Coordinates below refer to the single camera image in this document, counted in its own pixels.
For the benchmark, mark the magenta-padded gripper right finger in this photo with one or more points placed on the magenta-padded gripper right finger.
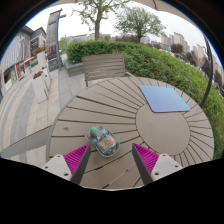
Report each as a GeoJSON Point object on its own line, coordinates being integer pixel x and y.
{"type": "Point", "coordinates": [165, 165]}

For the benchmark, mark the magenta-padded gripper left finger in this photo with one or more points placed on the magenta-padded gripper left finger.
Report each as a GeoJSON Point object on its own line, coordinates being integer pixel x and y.
{"type": "Point", "coordinates": [58, 165]}

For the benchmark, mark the transparent computer mouse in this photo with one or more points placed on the transparent computer mouse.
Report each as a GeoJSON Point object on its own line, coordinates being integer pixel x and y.
{"type": "Point", "coordinates": [103, 141]}

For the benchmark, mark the blue mouse pad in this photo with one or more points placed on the blue mouse pad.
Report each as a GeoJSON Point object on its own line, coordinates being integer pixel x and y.
{"type": "Point", "coordinates": [163, 98]}

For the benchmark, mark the large white flower planter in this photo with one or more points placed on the large white flower planter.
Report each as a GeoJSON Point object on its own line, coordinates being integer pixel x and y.
{"type": "Point", "coordinates": [40, 87]}

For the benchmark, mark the green hedge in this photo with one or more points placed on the green hedge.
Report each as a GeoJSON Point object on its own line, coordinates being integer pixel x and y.
{"type": "Point", "coordinates": [160, 63]}

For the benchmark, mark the black curved pole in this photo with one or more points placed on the black curved pole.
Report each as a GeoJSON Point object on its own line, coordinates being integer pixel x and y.
{"type": "Point", "coordinates": [210, 73]}

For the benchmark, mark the small white flower planter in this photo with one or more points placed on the small white flower planter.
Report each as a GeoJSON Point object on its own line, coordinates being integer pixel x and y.
{"type": "Point", "coordinates": [41, 58]}

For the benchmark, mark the brown slatted chair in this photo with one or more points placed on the brown slatted chair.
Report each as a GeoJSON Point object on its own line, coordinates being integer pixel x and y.
{"type": "Point", "coordinates": [103, 66]}

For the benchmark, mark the tall grey sign pillar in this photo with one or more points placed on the tall grey sign pillar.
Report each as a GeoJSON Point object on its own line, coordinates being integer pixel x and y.
{"type": "Point", "coordinates": [51, 36]}

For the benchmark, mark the tall thick-trunked tree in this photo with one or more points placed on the tall thick-trunked tree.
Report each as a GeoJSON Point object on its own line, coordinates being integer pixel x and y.
{"type": "Point", "coordinates": [97, 28]}

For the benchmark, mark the round-crowned tree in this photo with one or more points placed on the round-crowned tree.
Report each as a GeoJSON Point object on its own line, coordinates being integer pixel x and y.
{"type": "Point", "coordinates": [138, 21]}

